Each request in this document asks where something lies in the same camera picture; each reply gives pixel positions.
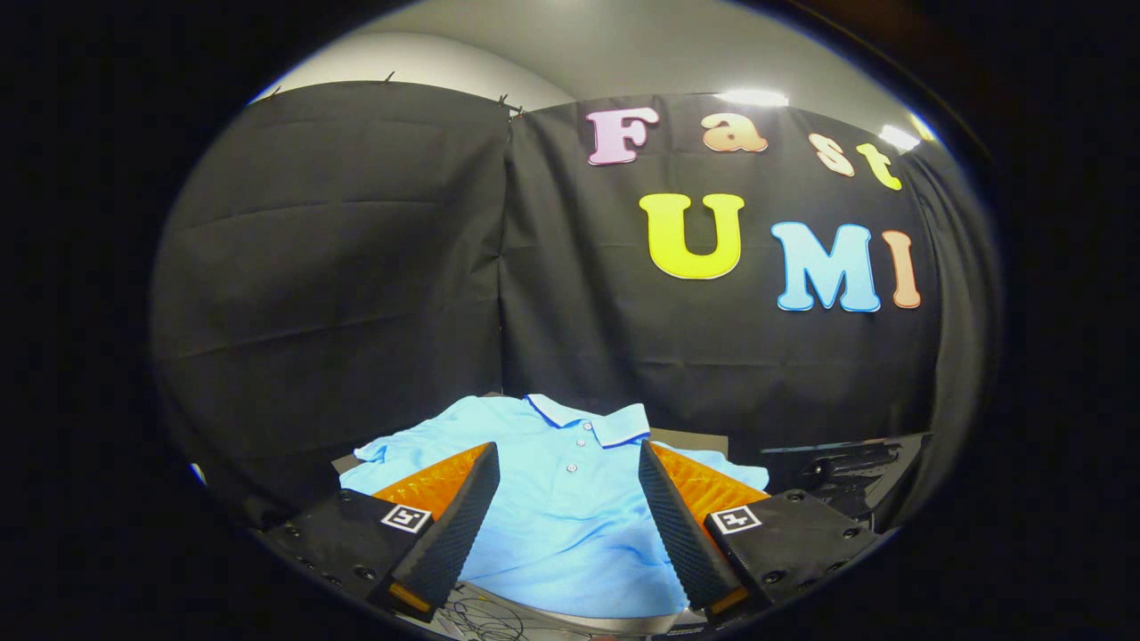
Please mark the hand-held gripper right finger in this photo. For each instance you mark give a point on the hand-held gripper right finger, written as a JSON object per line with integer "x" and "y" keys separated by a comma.
{"x": 679, "y": 534}

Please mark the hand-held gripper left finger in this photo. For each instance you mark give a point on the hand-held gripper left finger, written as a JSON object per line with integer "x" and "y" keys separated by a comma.
{"x": 463, "y": 525}

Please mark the light blue polo shirt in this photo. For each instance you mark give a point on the light blue polo shirt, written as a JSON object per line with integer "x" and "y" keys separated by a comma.
{"x": 570, "y": 534}

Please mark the dark washing machine lid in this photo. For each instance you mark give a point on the dark washing machine lid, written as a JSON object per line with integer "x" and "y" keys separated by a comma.
{"x": 846, "y": 467}

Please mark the dark grey cabinet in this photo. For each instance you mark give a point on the dark grey cabinet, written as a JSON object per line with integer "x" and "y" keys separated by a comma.
{"x": 690, "y": 441}

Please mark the black backdrop cloth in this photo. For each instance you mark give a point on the black backdrop cloth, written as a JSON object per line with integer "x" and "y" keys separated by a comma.
{"x": 356, "y": 267}

